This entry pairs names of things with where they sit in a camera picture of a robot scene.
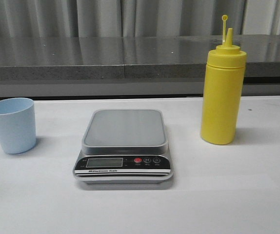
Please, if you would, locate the yellow squeeze bottle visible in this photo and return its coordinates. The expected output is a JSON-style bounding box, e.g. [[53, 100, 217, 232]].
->
[[200, 15, 247, 145]]

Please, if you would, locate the light blue plastic cup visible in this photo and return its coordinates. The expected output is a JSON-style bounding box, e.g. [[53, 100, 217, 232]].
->
[[0, 97, 37, 154]]

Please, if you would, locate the silver electronic kitchen scale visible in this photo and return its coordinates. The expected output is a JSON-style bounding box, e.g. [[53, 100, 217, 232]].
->
[[73, 109, 174, 185]]

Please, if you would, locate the grey stone counter ledge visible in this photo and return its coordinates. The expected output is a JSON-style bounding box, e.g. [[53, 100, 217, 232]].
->
[[0, 34, 280, 98]]

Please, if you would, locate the grey curtain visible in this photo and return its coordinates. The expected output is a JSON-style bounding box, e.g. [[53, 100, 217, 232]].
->
[[0, 0, 280, 38]]

